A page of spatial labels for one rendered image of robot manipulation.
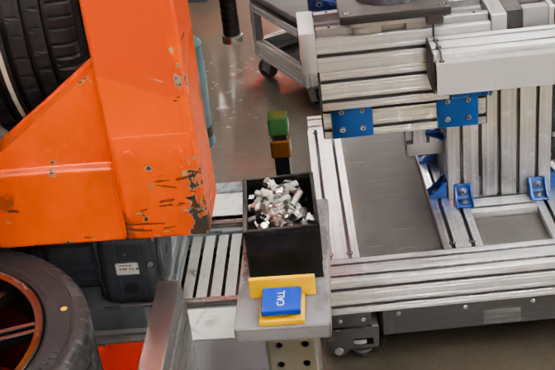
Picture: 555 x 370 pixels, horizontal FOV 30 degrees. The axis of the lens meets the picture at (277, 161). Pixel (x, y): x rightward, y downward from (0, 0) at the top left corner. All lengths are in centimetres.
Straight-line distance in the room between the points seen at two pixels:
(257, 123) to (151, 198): 165
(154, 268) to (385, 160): 81
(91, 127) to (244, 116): 174
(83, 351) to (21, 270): 29
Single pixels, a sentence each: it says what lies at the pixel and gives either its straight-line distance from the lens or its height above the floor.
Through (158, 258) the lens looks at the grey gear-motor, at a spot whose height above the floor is 34.
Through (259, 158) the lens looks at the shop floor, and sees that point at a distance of 331.
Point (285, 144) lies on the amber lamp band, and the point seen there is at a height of 60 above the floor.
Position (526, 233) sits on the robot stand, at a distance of 248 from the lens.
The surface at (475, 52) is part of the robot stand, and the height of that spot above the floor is 73.
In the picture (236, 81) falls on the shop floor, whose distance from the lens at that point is 389.
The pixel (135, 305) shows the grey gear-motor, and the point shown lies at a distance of 232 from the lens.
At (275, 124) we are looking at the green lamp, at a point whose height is 65.
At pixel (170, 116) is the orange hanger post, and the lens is 185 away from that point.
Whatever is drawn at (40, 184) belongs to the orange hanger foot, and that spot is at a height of 66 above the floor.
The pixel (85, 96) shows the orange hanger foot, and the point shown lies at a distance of 188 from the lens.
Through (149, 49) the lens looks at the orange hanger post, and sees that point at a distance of 180.
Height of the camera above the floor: 155
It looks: 28 degrees down
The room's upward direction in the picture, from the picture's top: 7 degrees counter-clockwise
